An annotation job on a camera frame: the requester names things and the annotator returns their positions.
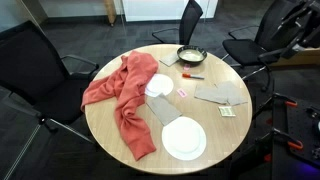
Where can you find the gray marker with orange cap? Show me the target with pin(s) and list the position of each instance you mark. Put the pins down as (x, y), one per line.
(193, 76)

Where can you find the large black mesh office chair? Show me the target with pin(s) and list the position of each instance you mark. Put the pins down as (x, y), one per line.
(30, 70)

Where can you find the small pink sticky note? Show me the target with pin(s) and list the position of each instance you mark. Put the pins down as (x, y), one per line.
(186, 67)

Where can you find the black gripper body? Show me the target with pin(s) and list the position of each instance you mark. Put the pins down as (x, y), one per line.
(310, 28)

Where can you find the wooden furniture leg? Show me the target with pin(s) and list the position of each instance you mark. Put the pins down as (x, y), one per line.
(110, 11)

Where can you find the red cloth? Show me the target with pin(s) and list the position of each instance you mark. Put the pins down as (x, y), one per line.
(131, 100)

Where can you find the large white plate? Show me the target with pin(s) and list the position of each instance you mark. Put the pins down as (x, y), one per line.
(184, 138)

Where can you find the small white plate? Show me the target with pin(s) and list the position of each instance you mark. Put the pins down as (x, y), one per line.
(160, 85)

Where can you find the black robot mounting board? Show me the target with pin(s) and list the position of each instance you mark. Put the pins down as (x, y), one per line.
(300, 123)

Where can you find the white cabinet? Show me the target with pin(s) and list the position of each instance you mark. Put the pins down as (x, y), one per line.
(156, 10)

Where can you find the pink sticky note with print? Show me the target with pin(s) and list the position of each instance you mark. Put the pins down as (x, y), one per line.
(182, 92)

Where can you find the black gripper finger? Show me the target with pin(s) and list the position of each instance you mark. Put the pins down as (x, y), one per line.
(286, 23)
(293, 45)

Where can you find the dark bowl with cream inside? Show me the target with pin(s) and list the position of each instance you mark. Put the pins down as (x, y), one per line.
(191, 55)

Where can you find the long gray napkin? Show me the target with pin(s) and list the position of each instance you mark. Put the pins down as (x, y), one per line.
(163, 110)

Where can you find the gray napkin under bowl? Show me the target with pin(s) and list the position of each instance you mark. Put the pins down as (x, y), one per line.
(169, 59)

